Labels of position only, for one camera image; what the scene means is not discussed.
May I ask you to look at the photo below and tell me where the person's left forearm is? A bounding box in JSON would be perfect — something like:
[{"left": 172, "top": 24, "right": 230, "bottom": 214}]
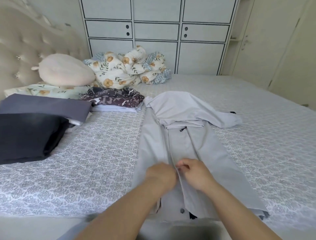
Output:
[{"left": 74, "top": 180, "right": 166, "bottom": 240}]

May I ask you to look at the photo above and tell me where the grey printed t-shirt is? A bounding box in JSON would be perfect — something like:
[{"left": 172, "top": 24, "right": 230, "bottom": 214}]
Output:
[{"left": 0, "top": 93, "right": 93, "bottom": 124}]

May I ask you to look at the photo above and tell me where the white wardrobe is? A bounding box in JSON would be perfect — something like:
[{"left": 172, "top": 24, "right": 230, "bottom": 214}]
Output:
[{"left": 78, "top": 0, "right": 241, "bottom": 76}]

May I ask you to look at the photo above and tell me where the white door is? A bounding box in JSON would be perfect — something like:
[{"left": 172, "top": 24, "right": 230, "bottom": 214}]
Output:
[{"left": 221, "top": 0, "right": 316, "bottom": 107}]

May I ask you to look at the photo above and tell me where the person's left hand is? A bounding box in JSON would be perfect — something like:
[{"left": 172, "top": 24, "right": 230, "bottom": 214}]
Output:
[{"left": 144, "top": 162, "right": 178, "bottom": 196}]

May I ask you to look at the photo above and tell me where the person's right hand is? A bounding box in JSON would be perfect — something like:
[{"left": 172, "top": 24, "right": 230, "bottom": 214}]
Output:
[{"left": 176, "top": 158, "right": 218, "bottom": 194}]

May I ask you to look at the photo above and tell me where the pink plush pillow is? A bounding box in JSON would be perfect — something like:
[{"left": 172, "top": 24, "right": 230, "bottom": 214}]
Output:
[{"left": 31, "top": 53, "right": 97, "bottom": 88}]

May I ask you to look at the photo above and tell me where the bed with grey patterned sheet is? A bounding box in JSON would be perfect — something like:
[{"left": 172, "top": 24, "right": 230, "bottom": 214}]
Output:
[{"left": 0, "top": 74, "right": 316, "bottom": 221}]

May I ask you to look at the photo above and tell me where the floral bunched quilt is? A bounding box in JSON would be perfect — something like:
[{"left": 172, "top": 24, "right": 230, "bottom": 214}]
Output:
[{"left": 89, "top": 51, "right": 172, "bottom": 85}]

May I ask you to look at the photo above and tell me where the light lavender sunscreen jacket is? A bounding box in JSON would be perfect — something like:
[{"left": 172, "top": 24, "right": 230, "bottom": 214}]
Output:
[{"left": 91, "top": 103, "right": 142, "bottom": 114}]

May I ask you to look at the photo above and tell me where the white printed t-shirt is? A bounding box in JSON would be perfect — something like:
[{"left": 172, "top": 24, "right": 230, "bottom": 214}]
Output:
[{"left": 65, "top": 111, "right": 93, "bottom": 134}]

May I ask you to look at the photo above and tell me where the person's right forearm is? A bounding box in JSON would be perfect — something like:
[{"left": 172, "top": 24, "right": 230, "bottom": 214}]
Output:
[{"left": 200, "top": 180, "right": 282, "bottom": 240}]

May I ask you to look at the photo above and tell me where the dark purple patterned garment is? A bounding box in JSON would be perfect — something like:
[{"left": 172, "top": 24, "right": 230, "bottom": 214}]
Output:
[{"left": 80, "top": 86, "right": 146, "bottom": 108}]

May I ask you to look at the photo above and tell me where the beige tufted headboard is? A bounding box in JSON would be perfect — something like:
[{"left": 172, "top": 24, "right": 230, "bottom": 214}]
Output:
[{"left": 0, "top": 0, "right": 92, "bottom": 100}]

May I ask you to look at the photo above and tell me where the floral pillow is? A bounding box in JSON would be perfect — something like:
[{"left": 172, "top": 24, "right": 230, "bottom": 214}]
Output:
[{"left": 4, "top": 81, "right": 95, "bottom": 100}]

